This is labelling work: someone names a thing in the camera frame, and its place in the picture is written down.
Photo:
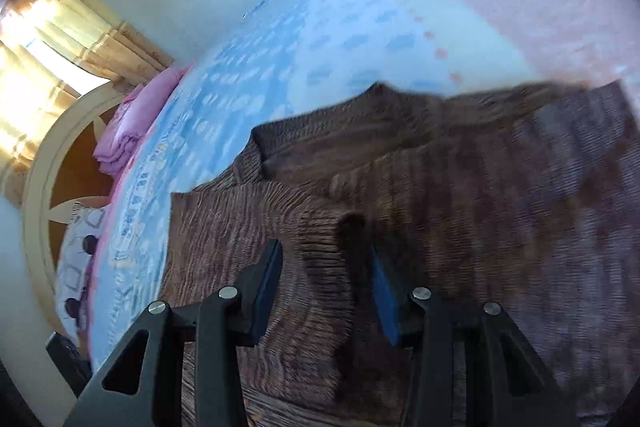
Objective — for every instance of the black object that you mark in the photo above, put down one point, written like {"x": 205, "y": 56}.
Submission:
{"x": 65, "y": 357}

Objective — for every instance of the pink pillow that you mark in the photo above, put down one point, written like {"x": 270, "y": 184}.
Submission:
{"x": 135, "y": 117}

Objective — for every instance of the cream wooden headboard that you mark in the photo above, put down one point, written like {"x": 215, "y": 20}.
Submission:
{"x": 37, "y": 187}

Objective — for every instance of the white square-patterned pillow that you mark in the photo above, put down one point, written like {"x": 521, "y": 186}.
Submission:
{"x": 75, "y": 257}

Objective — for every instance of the dotted blue pink bed sheet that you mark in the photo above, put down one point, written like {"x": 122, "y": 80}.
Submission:
{"x": 350, "y": 32}

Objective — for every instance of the beige patterned curtain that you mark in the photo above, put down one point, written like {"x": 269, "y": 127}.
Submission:
{"x": 65, "y": 22}

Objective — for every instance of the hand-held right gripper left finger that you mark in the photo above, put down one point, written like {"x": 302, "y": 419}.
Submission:
{"x": 267, "y": 288}

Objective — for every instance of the brown knitted sweater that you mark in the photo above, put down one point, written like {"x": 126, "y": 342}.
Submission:
{"x": 450, "y": 207}

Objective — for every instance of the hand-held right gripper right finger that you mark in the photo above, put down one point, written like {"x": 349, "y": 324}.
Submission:
{"x": 385, "y": 303}

